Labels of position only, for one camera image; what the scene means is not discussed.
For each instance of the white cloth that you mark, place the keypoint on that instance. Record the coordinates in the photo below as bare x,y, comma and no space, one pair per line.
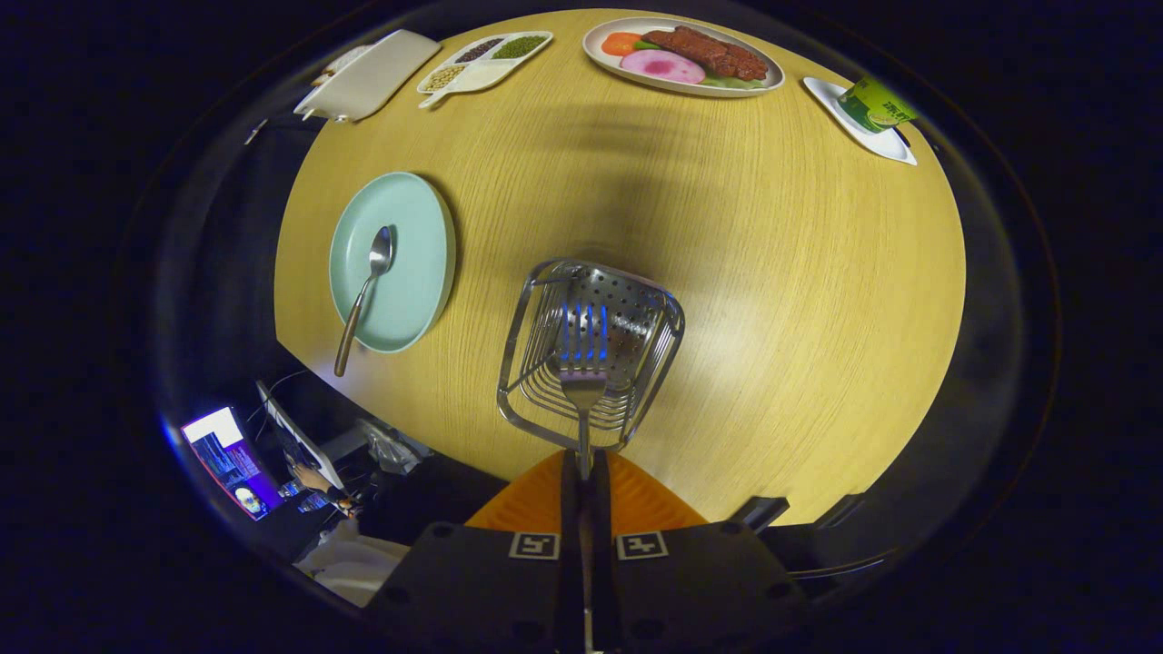
354,563

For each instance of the green drink bottle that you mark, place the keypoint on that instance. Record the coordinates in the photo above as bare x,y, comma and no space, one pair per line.
872,104

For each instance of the dark beans heap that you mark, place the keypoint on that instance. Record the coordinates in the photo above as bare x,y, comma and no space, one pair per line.
479,49

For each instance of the light green plate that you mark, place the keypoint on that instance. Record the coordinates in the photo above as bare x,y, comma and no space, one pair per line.
418,254

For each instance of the red tomato slice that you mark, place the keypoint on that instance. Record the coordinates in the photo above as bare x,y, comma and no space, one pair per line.
621,44

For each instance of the metal fork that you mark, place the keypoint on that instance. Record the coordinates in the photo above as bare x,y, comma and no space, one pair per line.
582,386

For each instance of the large bread slice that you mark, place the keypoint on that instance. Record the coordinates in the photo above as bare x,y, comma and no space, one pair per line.
338,62

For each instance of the metal drainer basket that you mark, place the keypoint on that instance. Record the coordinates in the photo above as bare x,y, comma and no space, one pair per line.
636,318

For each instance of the green beans heap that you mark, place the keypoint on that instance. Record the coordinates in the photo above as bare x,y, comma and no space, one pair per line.
520,45

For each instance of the white clip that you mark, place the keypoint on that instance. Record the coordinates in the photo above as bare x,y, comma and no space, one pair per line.
255,132

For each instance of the black block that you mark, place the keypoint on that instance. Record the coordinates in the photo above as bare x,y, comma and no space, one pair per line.
761,511

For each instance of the green lettuce leaf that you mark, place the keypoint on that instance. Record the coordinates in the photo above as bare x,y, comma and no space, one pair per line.
736,83

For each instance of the metal spoon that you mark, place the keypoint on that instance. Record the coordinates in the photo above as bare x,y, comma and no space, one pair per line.
381,250

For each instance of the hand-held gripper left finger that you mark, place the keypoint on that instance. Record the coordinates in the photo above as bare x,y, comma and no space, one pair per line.
570,509

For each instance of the clear plastic bag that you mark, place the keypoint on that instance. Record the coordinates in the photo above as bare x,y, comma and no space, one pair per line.
391,450

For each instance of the white oval plate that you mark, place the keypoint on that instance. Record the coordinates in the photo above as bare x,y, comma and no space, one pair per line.
595,53

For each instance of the lit computer monitor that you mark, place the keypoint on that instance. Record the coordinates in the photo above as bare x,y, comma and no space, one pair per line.
227,454

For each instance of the open laptop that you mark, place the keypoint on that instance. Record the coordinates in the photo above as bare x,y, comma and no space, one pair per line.
295,436

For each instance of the white divided tray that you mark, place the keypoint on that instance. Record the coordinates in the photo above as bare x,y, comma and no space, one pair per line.
482,77

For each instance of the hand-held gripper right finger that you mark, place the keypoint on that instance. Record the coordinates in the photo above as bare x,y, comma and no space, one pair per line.
601,509

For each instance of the brown steak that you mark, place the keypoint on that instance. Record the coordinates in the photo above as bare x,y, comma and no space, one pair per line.
709,53

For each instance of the white toaster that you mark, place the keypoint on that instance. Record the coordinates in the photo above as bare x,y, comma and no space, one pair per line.
372,77

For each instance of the yellow beans heap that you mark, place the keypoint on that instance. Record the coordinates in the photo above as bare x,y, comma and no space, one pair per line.
443,77

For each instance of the pink radish slice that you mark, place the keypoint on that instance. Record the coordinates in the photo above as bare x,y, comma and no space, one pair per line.
663,66

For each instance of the white coaster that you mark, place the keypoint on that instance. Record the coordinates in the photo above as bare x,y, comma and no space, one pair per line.
886,145

